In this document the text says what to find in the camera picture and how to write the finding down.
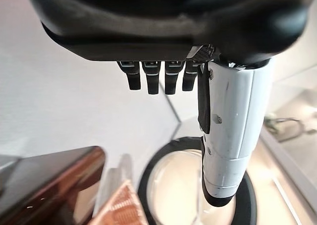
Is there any large wicker laundry basket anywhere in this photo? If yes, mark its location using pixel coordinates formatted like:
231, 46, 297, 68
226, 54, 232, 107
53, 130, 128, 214
88, 179, 147, 225

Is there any white counter cabinet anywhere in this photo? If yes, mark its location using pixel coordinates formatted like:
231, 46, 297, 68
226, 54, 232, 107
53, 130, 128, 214
257, 61, 317, 225

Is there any brown glossy wooden stool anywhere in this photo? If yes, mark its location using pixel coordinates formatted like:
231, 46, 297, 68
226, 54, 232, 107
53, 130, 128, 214
0, 145, 107, 225

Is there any metal kitchen faucet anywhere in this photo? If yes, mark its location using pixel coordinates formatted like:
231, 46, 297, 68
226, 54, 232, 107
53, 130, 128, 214
264, 113, 316, 142

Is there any robot left hand black white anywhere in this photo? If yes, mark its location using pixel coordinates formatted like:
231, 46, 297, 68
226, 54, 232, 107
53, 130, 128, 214
24, 0, 313, 207

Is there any round glass washing machine door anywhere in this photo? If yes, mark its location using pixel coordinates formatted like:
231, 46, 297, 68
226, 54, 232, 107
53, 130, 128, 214
137, 135, 257, 225

